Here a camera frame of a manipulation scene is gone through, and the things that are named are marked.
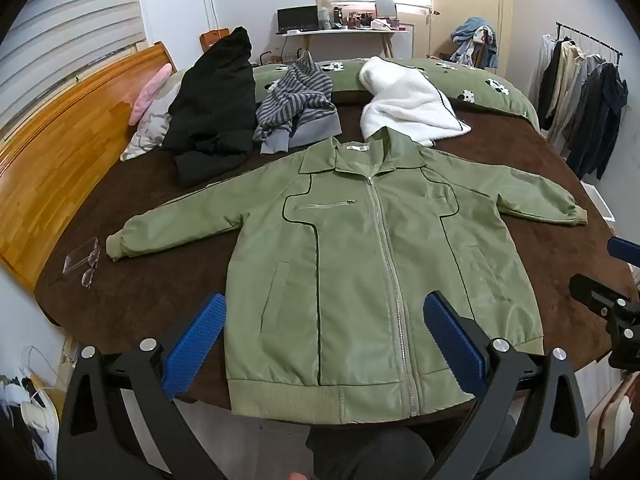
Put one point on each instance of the black monitor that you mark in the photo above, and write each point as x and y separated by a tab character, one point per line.
297	19

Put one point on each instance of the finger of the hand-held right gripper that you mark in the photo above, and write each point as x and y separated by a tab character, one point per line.
592	292
624	248

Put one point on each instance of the clear plastic case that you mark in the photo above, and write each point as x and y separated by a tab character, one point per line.
80	257

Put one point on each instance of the grey striped hoodie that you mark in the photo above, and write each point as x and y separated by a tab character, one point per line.
295	105

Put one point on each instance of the eyeglasses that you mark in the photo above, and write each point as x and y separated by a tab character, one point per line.
89	278

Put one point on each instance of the wooden chair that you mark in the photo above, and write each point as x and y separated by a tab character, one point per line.
212	41

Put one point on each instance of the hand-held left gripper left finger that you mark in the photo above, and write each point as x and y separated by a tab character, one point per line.
197	345

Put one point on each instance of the black jacket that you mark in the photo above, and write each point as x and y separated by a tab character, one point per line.
210	110

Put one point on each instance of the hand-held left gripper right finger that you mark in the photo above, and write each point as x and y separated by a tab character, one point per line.
452	345

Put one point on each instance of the green zip jacket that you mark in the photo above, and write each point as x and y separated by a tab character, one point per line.
350	260

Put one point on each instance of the floral pillow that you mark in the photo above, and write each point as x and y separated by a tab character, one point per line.
150	135

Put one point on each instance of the pile of clothes on chair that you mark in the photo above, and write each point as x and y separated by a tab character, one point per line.
475	40

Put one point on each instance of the tabletop mirror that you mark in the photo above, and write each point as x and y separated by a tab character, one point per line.
385	6

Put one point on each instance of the hanging clothes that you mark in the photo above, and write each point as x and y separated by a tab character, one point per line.
595	105

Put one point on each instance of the green panda print duvet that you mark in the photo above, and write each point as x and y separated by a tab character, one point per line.
480	95

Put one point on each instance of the white storage box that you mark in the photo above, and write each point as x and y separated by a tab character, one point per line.
600	200

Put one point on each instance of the white fleece jacket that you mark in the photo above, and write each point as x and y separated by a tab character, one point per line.
400	105

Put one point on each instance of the large window blind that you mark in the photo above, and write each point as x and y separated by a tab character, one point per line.
75	25

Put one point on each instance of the wooden headboard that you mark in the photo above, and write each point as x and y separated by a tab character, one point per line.
60	160

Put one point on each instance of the black clothes rack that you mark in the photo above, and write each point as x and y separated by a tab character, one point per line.
590	40

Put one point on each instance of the pink pillow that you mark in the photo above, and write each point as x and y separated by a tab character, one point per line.
147	95

